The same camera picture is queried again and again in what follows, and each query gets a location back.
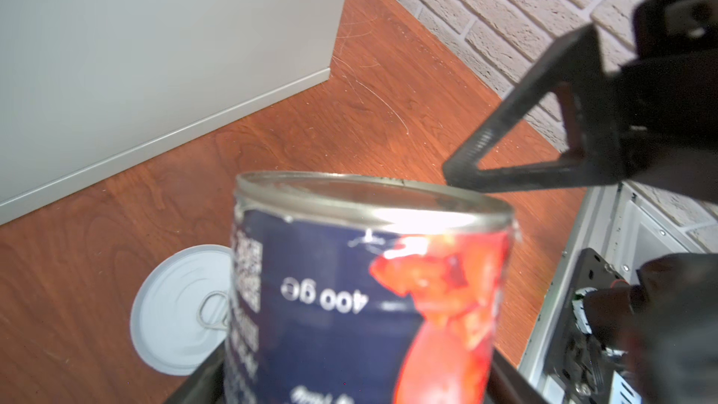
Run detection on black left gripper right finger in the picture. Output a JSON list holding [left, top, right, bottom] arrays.
[[487, 350, 547, 404]]

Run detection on front aluminium mounting rail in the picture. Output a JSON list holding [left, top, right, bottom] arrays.
[[519, 184, 717, 403]]

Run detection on yellow label pull-tab can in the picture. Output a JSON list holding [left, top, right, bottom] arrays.
[[130, 244, 232, 376]]

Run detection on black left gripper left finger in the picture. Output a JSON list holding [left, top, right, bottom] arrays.
[[165, 343, 225, 404]]

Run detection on grey metal cabinet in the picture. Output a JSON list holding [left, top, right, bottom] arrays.
[[1, 0, 345, 223]]

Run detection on dark tomato label can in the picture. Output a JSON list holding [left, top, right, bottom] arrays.
[[224, 171, 516, 403]]

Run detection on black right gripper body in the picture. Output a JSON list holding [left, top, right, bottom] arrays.
[[616, 0, 717, 203]]

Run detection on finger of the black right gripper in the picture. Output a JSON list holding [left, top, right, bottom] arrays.
[[442, 24, 626, 193]]

